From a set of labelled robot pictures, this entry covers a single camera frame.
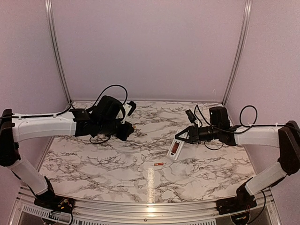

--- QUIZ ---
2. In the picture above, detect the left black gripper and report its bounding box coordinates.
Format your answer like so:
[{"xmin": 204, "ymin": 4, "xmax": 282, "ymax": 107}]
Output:
[{"xmin": 97, "ymin": 119, "xmax": 134, "ymax": 140}]

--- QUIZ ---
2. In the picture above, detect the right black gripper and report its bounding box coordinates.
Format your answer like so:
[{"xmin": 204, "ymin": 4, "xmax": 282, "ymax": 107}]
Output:
[{"xmin": 175, "ymin": 124, "xmax": 221, "ymax": 144}]

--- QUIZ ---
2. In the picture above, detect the white remote control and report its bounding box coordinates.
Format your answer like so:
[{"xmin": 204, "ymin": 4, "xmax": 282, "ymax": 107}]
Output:
[{"xmin": 166, "ymin": 138, "xmax": 185, "ymax": 161}]

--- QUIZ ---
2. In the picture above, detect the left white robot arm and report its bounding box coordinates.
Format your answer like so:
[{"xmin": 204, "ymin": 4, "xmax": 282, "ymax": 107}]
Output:
[{"xmin": 0, "ymin": 96, "xmax": 136, "ymax": 209}]

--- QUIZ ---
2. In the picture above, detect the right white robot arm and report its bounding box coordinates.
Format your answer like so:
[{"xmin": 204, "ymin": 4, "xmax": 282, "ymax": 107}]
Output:
[{"xmin": 174, "ymin": 106, "xmax": 300, "ymax": 210}]

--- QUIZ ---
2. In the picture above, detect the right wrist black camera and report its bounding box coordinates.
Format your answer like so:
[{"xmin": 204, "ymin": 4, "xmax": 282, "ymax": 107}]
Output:
[{"xmin": 185, "ymin": 109, "xmax": 203, "ymax": 128}]

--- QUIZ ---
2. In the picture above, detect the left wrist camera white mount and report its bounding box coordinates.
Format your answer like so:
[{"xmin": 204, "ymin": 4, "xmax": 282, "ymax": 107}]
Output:
[{"xmin": 116, "ymin": 101, "xmax": 136, "ymax": 124}]

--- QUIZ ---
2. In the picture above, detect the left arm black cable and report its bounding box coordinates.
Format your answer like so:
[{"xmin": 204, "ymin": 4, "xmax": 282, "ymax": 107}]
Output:
[{"xmin": 0, "ymin": 84, "xmax": 128, "ymax": 145}]

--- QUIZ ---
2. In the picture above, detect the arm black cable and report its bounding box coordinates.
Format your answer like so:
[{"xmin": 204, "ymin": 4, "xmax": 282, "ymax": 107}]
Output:
[
  {"xmin": 0, "ymin": 84, "xmax": 128, "ymax": 145},
  {"xmin": 194, "ymin": 104, "xmax": 300, "ymax": 150}
]

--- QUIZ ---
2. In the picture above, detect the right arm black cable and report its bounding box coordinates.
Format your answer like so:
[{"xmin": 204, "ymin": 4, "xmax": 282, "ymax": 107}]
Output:
[{"xmin": 194, "ymin": 104, "xmax": 300, "ymax": 150}]

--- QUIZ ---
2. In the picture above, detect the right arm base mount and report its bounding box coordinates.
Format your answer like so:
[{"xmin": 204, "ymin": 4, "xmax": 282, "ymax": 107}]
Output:
[{"xmin": 216, "ymin": 182, "xmax": 257, "ymax": 215}]

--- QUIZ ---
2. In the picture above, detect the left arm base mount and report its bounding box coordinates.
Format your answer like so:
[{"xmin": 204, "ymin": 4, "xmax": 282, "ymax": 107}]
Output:
[{"xmin": 34, "ymin": 177, "xmax": 75, "ymax": 214}]

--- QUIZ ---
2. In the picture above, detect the front aluminium rail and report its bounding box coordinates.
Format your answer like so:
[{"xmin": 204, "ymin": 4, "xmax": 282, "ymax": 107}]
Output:
[{"xmin": 9, "ymin": 187, "xmax": 282, "ymax": 225}]

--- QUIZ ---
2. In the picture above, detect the left aluminium frame post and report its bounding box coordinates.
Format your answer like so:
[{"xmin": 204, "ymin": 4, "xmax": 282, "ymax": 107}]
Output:
[{"xmin": 45, "ymin": 0, "xmax": 71, "ymax": 103}]

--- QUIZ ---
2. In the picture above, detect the aluminium frame post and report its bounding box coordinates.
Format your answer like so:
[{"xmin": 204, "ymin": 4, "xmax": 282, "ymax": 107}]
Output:
[
  {"xmin": 45, "ymin": 0, "xmax": 71, "ymax": 103},
  {"xmin": 222, "ymin": 0, "xmax": 253, "ymax": 105}
]

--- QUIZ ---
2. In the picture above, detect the right aluminium frame post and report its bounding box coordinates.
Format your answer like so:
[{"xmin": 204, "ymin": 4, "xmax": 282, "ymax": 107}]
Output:
[{"xmin": 222, "ymin": 0, "xmax": 253, "ymax": 105}]

